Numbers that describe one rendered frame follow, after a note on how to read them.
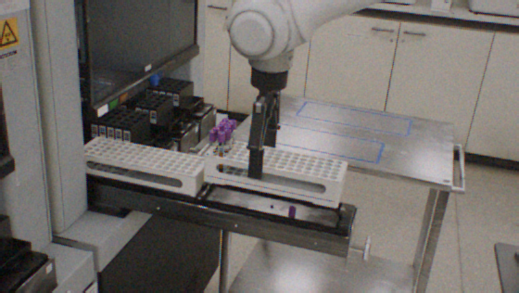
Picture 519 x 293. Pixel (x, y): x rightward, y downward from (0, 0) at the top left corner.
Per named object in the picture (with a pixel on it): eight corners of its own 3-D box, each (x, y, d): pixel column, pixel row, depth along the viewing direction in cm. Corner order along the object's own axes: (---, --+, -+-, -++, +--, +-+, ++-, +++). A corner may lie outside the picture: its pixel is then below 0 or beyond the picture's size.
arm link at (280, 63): (299, 37, 113) (297, 66, 115) (257, 31, 115) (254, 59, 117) (289, 48, 105) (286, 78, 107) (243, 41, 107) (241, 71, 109)
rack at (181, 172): (75, 176, 130) (73, 152, 128) (98, 159, 139) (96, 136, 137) (194, 201, 124) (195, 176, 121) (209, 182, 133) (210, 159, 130)
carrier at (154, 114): (167, 114, 165) (168, 95, 162) (173, 115, 165) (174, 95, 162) (149, 127, 155) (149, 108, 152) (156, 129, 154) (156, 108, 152)
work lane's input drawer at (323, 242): (59, 202, 132) (56, 168, 129) (91, 177, 144) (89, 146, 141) (366, 272, 116) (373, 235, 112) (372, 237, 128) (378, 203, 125)
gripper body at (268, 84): (283, 76, 107) (278, 121, 111) (292, 65, 115) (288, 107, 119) (246, 70, 109) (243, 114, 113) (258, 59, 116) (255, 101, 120)
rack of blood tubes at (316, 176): (202, 180, 121) (203, 154, 118) (218, 161, 130) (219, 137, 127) (337, 208, 114) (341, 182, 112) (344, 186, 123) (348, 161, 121)
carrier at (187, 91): (187, 98, 178) (188, 80, 176) (194, 99, 178) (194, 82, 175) (172, 109, 168) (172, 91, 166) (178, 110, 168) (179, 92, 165)
